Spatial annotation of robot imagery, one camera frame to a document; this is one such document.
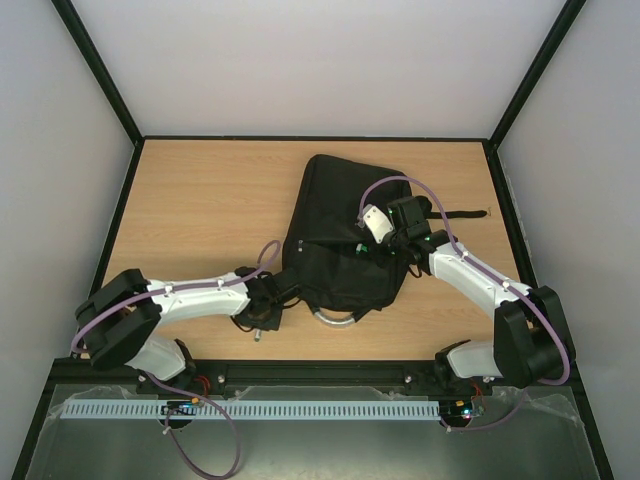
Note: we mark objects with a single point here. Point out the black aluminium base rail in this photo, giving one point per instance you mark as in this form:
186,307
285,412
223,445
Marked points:
223,377

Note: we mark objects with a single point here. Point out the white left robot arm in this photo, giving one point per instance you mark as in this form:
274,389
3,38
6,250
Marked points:
117,324

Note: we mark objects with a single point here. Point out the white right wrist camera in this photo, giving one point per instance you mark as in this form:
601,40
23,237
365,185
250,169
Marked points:
377,223

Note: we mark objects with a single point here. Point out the black student backpack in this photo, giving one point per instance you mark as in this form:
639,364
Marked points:
339,286

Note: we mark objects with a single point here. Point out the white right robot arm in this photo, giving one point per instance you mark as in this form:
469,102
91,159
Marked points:
530,340

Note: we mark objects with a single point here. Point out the black cage frame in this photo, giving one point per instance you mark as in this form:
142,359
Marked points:
561,26

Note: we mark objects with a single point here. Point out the light blue cable duct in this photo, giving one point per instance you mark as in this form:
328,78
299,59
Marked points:
252,410

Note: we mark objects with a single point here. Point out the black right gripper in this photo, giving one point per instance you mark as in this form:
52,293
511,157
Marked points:
379,248

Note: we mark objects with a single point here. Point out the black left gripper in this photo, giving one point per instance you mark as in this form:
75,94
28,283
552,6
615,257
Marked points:
272,323

